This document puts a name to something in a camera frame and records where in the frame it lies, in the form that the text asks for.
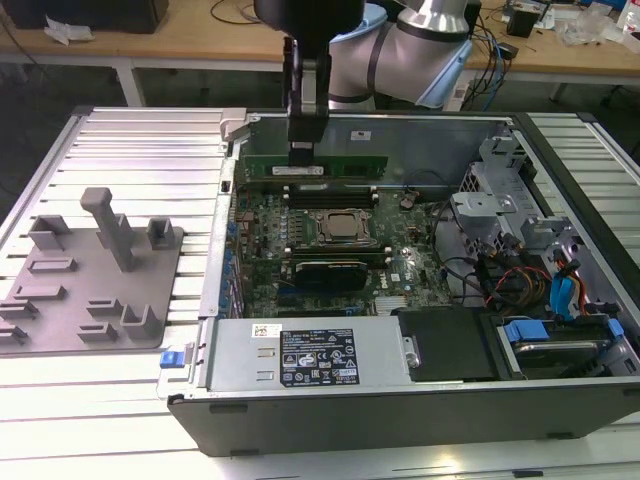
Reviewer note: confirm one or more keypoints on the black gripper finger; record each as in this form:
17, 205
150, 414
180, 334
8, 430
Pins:
307, 129

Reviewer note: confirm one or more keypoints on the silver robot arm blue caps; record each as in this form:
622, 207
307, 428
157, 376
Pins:
410, 55

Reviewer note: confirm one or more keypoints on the black RAM slot bank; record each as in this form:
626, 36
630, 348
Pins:
340, 253
330, 201

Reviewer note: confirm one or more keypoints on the small black white sticker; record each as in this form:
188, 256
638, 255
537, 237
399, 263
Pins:
360, 135

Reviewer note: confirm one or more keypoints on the white case latch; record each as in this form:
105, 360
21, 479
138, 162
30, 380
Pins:
231, 127

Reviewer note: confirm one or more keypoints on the silver CPU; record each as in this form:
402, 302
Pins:
346, 225

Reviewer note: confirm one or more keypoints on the coin cell battery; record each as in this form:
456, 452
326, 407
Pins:
407, 201

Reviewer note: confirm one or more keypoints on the wooden desk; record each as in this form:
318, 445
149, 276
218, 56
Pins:
175, 35

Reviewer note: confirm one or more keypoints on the black graphics card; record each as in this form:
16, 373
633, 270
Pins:
330, 275

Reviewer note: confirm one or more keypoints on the green motherboard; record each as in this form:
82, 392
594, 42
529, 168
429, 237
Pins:
400, 260

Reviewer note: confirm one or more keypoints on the silver metal drive cage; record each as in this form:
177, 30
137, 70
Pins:
480, 210

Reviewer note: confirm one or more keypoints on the silver chipset heatsink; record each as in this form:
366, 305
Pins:
391, 306

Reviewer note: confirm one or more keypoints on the white barcode sticker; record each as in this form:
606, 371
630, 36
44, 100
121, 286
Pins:
266, 330

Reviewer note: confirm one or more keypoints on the small black box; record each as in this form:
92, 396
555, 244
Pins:
523, 20

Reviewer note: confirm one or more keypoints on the black box on desk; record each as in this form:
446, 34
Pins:
90, 12

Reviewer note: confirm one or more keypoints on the black power supply label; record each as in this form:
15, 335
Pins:
317, 357

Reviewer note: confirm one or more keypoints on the silver power supply unit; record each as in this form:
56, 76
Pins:
235, 355

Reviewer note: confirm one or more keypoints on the crumpled white paper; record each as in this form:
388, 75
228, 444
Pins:
67, 31

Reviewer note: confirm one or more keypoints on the black plastic shroud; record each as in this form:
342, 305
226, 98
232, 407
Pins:
450, 345

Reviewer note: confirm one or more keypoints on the blue case latch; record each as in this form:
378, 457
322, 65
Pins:
171, 360

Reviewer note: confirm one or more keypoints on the grey parts rack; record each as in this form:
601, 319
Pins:
95, 300

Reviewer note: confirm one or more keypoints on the clear plastic bags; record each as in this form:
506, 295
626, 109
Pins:
590, 25

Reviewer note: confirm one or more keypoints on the black open PC case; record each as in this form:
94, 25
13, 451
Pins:
400, 420

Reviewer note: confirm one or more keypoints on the hard disk in blue carrier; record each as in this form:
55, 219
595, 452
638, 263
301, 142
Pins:
550, 345

